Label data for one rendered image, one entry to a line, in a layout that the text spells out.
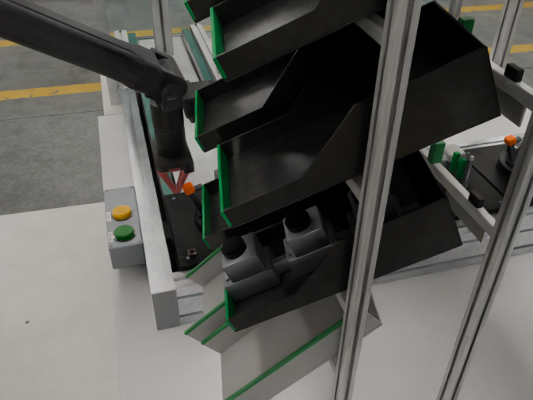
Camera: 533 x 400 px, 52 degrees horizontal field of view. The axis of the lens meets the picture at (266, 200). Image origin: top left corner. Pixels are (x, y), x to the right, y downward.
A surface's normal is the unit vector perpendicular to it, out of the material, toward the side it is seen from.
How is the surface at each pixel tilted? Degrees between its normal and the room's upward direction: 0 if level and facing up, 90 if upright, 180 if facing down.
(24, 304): 0
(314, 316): 45
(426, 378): 0
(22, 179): 0
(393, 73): 90
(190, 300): 90
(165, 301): 90
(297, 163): 25
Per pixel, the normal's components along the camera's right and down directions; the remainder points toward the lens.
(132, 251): 0.27, 0.58
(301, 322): -0.70, -0.53
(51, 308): 0.01, -0.80
